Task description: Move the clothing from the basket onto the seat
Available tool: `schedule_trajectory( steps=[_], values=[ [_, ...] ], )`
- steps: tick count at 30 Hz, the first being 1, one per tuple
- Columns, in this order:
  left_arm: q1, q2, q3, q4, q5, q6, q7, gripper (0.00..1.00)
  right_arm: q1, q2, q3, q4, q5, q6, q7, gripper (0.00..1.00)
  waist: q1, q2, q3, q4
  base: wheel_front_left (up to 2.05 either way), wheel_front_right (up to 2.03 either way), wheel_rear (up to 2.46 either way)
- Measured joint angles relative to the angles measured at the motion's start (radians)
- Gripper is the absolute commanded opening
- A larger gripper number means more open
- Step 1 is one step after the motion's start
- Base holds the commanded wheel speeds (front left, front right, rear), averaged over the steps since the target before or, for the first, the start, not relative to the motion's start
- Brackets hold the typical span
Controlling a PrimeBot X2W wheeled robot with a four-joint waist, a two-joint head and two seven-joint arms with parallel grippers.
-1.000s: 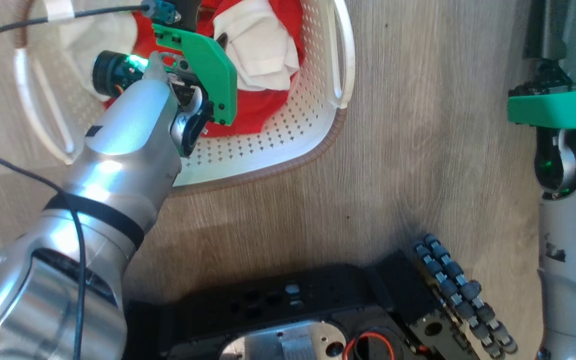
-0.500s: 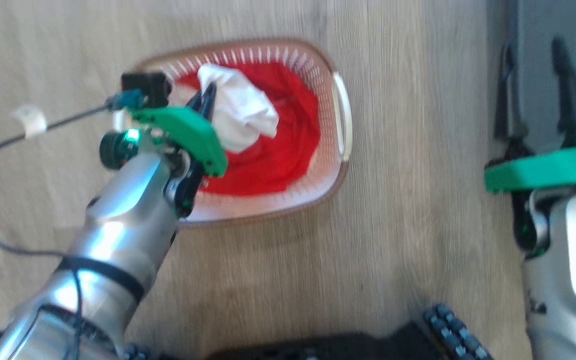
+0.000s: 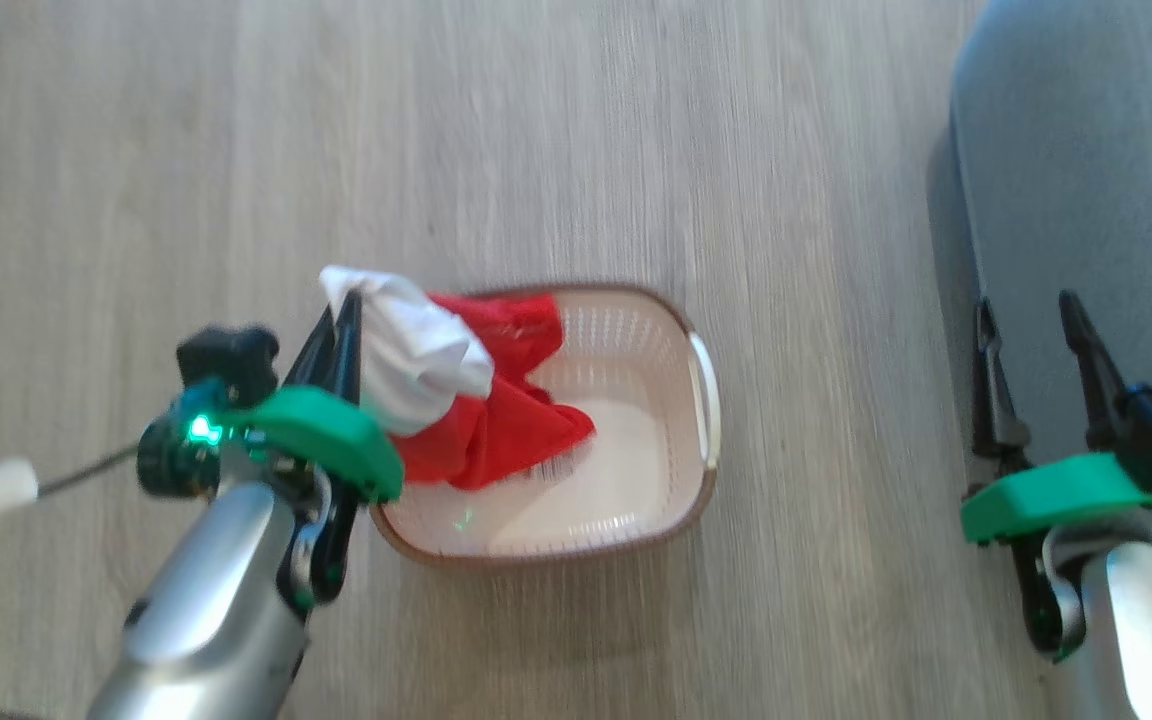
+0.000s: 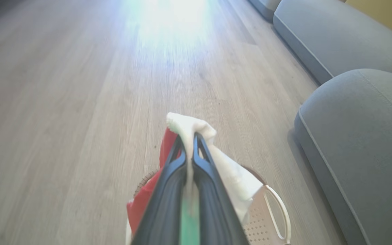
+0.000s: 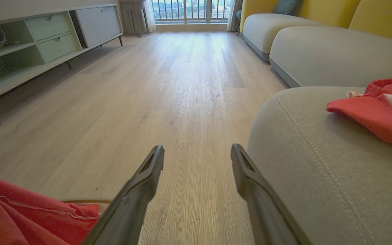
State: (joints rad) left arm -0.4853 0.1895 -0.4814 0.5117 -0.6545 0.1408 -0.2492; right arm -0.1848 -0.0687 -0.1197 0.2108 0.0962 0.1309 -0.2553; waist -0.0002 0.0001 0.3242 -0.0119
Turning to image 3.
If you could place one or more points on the white garment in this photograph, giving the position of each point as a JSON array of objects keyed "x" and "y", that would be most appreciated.
[{"x": 416, "y": 350}]

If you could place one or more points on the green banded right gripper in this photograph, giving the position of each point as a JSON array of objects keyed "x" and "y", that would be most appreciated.
[{"x": 1056, "y": 495}]

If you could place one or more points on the red garment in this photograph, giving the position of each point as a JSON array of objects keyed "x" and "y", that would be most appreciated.
[{"x": 496, "y": 430}]

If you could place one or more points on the grey and yellow sofa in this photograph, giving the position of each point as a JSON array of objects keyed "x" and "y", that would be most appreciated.
[{"x": 1086, "y": 150}]

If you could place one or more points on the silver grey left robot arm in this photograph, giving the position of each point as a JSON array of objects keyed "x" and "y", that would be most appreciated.
[{"x": 206, "y": 610}]

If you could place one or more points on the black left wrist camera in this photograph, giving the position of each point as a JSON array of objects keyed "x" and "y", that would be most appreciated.
[{"x": 221, "y": 360}]

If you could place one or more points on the beige perforated plastic laundry basket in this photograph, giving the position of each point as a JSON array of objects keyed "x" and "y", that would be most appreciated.
[{"x": 626, "y": 480}]

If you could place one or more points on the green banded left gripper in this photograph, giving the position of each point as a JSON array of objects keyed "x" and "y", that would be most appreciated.
[{"x": 336, "y": 440}]

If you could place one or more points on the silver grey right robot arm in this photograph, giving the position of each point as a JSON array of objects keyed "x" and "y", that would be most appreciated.
[{"x": 1136, "y": 640}]

